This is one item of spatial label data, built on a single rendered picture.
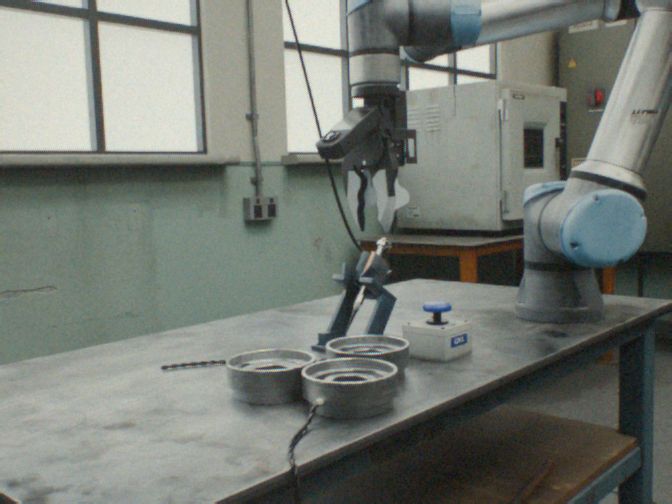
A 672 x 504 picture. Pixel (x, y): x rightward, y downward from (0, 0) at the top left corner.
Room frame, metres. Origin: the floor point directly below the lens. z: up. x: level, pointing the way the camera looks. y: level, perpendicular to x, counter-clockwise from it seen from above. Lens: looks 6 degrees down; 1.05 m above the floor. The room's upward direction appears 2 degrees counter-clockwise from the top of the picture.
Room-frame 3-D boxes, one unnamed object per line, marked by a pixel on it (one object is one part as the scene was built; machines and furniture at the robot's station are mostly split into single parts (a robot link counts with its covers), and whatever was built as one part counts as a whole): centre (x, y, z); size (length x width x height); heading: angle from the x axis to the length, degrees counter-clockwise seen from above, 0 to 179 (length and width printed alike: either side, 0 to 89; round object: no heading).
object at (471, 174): (3.40, -0.71, 1.10); 0.62 x 0.61 x 0.65; 138
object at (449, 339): (1.01, -0.14, 0.82); 0.08 x 0.07 x 0.05; 138
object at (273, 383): (0.85, 0.08, 0.82); 0.10 x 0.10 x 0.04
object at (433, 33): (1.13, -0.16, 1.28); 0.11 x 0.11 x 0.08; 4
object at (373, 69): (1.11, -0.06, 1.20); 0.08 x 0.08 x 0.05
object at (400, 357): (0.91, -0.03, 0.82); 0.10 x 0.10 x 0.04
